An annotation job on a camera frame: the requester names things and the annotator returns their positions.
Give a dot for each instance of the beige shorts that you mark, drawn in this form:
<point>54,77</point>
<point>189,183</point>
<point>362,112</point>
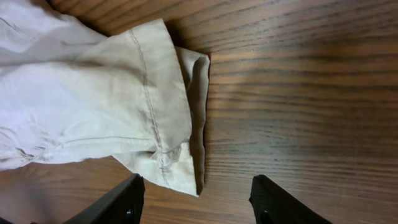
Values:
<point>69,93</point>

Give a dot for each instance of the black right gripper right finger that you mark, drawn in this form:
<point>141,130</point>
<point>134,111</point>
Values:
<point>273,205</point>

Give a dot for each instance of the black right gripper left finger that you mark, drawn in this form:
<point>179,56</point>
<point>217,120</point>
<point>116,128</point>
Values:
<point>122,205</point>

